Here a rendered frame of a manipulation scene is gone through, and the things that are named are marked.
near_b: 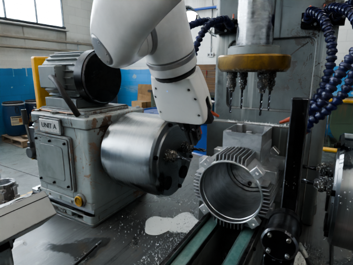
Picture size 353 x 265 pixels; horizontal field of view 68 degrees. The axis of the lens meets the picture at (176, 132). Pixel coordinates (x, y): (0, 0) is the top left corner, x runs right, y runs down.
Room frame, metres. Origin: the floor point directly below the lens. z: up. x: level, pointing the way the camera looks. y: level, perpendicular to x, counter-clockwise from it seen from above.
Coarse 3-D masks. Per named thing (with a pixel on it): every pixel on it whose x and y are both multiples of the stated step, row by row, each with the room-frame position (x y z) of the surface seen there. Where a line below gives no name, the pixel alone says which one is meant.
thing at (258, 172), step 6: (270, 150) 0.70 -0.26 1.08; (276, 150) 0.69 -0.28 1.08; (210, 156) 0.62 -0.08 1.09; (204, 162) 0.61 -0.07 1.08; (210, 162) 0.60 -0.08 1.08; (204, 168) 0.61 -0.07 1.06; (252, 168) 0.57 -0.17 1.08; (258, 168) 0.54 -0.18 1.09; (252, 174) 0.55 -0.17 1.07; (258, 174) 0.54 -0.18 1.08; (264, 174) 0.54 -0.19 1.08; (204, 210) 0.61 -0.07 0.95; (246, 222) 0.55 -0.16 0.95; (252, 222) 0.54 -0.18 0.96; (258, 222) 0.54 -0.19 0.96; (252, 228) 0.54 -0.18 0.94
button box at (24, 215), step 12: (12, 204) 0.39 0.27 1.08; (24, 204) 0.40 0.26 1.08; (36, 204) 0.42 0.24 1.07; (48, 204) 0.43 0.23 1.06; (0, 216) 0.37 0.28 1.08; (12, 216) 0.38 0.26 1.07; (24, 216) 0.39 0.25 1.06; (36, 216) 0.40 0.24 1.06; (48, 216) 0.42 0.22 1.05; (0, 228) 0.36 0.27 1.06; (12, 228) 0.37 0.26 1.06; (24, 228) 0.38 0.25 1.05; (0, 240) 0.35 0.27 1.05
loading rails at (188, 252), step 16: (208, 224) 0.60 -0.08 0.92; (192, 240) 0.53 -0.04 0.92; (208, 240) 0.55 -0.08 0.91; (224, 240) 0.65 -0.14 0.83; (240, 240) 0.53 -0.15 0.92; (256, 240) 0.54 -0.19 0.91; (176, 256) 0.48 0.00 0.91; (192, 256) 0.48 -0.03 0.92; (208, 256) 0.55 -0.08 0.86; (240, 256) 0.48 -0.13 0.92; (256, 256) 0.55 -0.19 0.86
